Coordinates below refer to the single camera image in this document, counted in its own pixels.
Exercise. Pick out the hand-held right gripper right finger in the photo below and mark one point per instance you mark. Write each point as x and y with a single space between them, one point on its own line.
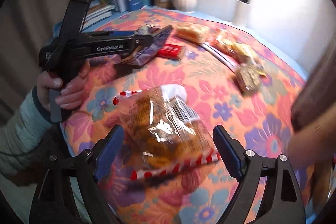
228 153

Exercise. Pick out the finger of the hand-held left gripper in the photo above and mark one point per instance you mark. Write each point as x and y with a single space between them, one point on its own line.
144 33

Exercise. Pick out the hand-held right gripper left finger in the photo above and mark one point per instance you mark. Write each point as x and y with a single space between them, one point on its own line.
109 153

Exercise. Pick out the dark purple snack bag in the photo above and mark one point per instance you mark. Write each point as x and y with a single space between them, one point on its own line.
149 54

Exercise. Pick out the orange rice cake pack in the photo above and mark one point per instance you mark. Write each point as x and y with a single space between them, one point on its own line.
193 33

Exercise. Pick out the red striped bread bag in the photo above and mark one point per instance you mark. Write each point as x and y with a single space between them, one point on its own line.
162 134

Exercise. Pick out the clear cookie bag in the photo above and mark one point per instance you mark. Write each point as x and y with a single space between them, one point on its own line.
249 78

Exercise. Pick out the person's left forearm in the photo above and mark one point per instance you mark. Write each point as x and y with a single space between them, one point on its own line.
21 129

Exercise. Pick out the person's left hand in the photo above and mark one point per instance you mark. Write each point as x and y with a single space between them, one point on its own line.
73 92

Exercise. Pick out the red snack packet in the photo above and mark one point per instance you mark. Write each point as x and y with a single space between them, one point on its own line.
170 50

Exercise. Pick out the stack of flat books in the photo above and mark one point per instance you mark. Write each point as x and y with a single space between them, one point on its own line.
101 14

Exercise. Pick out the floral tablecloth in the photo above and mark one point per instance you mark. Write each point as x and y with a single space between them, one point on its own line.
210 98

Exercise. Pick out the clear rice cracker pack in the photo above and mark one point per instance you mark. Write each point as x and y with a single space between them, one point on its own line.
223 45

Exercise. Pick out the beige curtain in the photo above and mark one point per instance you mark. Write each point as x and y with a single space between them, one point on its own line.
31 16

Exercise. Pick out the sandwich bread pack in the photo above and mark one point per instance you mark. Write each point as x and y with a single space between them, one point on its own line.
245 50

